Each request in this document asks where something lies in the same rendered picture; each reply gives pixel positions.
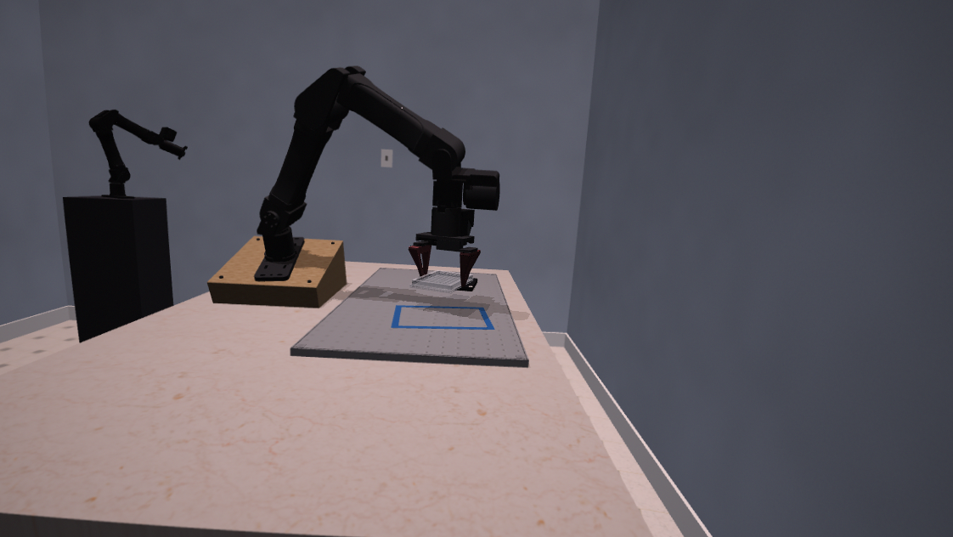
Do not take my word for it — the blue tape outline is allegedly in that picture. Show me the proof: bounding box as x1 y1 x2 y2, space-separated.
391 305 494 330

